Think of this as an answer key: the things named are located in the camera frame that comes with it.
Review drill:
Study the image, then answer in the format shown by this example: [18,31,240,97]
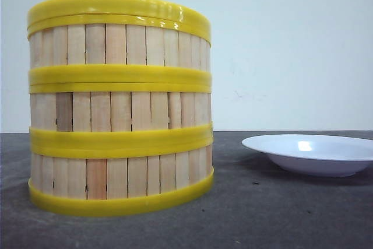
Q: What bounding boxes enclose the white plate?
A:
[242,134,372,177]

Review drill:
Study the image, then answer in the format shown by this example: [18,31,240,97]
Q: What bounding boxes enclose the bamboo steamer basket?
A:
[29,145,214,217]
[27,12,210,73]
[30,92,213,158]

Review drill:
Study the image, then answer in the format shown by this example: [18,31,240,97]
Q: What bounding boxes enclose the woven bamboo steamer lid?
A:
[27,0,211,41]

